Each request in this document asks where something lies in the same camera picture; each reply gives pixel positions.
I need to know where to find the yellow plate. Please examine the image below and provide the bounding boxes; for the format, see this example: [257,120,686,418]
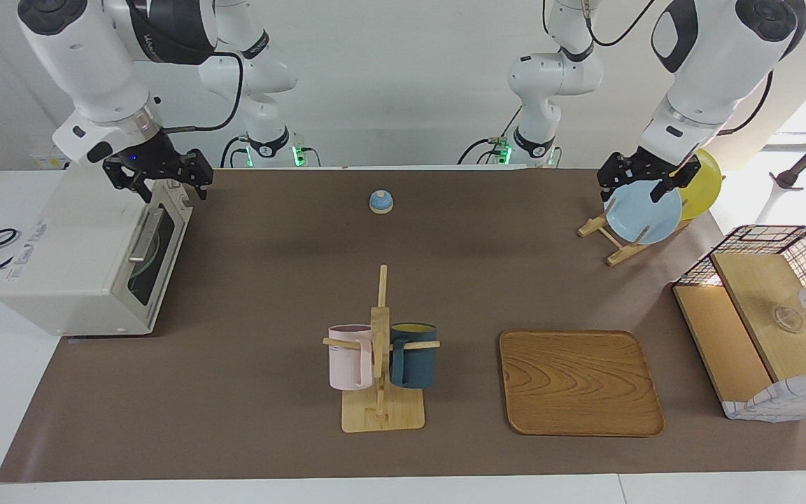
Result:
[676,148,723,221]

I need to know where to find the brown wooden tray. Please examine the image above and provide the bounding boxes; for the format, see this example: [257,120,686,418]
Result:
[499,330,665,438]

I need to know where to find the glass oven door with handle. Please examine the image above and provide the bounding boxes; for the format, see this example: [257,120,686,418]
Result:
[115,182,194,333]

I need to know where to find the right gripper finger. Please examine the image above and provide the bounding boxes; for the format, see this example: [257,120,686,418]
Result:
[188,149,213,202]
[102,160,154,204]

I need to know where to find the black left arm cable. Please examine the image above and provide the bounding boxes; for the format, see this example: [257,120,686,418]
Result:
[716,69,775,136]

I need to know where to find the white toaster oven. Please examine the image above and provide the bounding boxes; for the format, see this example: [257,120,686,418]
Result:
[0,167,194,337]

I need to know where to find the brown table mat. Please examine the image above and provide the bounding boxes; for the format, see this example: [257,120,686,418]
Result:
[0,168,806,484]

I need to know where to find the small clear glass cup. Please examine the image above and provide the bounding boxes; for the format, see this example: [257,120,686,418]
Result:
[772,305,805,333]

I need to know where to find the dark blue mug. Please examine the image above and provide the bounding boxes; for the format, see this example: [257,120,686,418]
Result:
[390,323,438,390]

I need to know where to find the wooden mug rack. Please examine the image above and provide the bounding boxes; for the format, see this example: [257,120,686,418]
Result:
[323,265,441,433]

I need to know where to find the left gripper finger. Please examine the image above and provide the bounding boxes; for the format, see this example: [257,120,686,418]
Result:
[651,157,702,204]
[597,154,622,204]

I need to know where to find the pink mug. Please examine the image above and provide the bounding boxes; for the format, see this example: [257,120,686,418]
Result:
[327,324,374,391]

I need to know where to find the wire and wood shelf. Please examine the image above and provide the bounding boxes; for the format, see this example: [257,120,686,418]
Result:
[672,225,806,422]

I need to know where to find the light blue plate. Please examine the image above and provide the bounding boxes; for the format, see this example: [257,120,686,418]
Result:
[606,178,684,245]

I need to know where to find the wooden plate rack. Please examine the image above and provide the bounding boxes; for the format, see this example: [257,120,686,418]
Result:
[578,198,691,267]

